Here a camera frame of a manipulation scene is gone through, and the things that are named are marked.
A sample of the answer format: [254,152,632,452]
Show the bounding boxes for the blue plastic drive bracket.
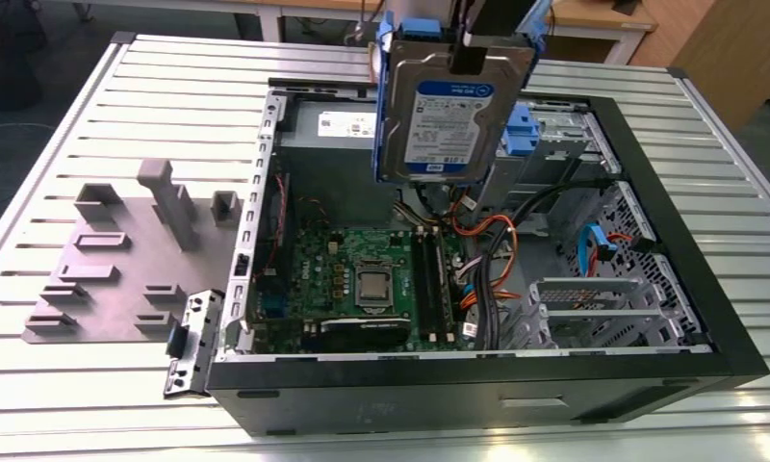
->
[496,103,542,158]

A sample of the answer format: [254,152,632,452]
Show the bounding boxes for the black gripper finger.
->
[447,0,540,76]

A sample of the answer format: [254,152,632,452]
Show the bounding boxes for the grey parts rack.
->
[20,159,244,346]

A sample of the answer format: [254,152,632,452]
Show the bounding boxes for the black RAM stick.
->
[428,226,458,344]

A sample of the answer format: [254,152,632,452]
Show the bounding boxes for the hard disk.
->
[367,16,540,187]

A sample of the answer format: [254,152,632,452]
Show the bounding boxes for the yellow black power wires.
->
[394,190,440,227]

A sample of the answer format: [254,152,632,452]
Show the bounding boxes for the grey card retention bracket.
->
[162,288,226,400]

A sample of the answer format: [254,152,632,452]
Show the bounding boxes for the grey power supply unit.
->
[272,100,403,230]

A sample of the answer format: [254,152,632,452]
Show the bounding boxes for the black cable bundle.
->
[471,176,623,350]

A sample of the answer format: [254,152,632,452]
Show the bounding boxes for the orange wire bundle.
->
[451,214,520,309]

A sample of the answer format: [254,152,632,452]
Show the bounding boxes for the green motherboard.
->
[248,225,482,355]

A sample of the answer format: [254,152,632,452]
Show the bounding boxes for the silver CPU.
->
[356,273,392,304]

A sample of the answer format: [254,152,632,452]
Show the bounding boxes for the black graphics card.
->
[316,315,415,352]

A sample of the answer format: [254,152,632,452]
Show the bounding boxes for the black PC case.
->
[202,75,770,438]

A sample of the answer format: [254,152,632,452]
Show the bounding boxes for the brown wooden cabinet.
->
[670,0,770,134]

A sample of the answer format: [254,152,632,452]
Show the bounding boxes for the silver metal drive cage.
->
[476,100,620,213]

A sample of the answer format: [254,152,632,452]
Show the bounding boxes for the silver disk bay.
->
[524,276,707,350]

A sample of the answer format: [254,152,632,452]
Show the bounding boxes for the red black power wire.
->
[606,232,656,254]

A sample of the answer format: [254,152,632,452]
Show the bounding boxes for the blue data wire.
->
[576,221,611,280]

